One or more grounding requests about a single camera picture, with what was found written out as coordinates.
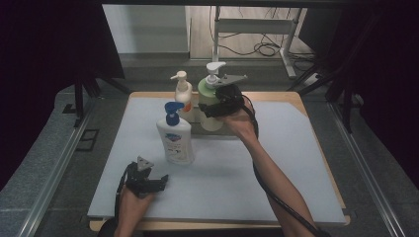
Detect white wall panel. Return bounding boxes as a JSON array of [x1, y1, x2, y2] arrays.
[[102, 4, 192, 55]]

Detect person's left hand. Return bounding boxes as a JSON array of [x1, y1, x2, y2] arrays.
[[117, 186, 156, 217]]

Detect white bottle with blue pump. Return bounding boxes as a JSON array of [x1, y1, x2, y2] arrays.
[[155, 101, 196, 166]]

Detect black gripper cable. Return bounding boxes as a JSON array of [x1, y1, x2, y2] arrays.
[[112, 162, 134, 228], [240, 94, 332, 237]]

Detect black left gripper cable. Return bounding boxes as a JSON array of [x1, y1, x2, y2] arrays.
[[112, 162, 134, 228]]

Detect white power strip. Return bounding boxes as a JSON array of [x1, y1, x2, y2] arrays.
[[303, 72, 323, 88]]

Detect black metal stand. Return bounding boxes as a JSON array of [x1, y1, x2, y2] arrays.
[[72, 69, 133, 128], [286, 13, 365, 134]]

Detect white desk frame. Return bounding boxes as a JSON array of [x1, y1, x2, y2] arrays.
[[210, 5, 303, 80]]

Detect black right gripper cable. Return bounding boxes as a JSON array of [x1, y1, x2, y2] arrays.
[[240, 94, 332, 237]]

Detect person's right hand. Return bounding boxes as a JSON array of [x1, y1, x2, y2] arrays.
[[220, 98, 260, 142]]

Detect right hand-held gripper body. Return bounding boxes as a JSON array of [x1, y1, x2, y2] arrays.
[[213, 74, 248, 118]]

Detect cream pump bottle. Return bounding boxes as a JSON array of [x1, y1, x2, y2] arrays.
[[169, 70, 196, 124]]

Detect black curtain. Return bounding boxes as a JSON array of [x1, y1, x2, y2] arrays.
[[296, 0, 419, 190], [0, 0, 126, 192]]

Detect light blue-grey mat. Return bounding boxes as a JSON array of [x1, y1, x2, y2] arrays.
[[87, 97, 347, 225]]

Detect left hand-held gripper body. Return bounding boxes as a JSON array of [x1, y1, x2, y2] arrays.
[[125, 155, 156, 198]]

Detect aluminium rail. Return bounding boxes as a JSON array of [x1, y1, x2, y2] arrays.
[[18, 98, 97, 237], [328, 101, 407, 237]]

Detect green bottle with white pump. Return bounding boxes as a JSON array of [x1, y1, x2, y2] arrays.
[[197, 61, 229, 133]]

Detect black floor cables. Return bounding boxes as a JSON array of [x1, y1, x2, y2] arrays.
[[209, 5, 318, 72]]

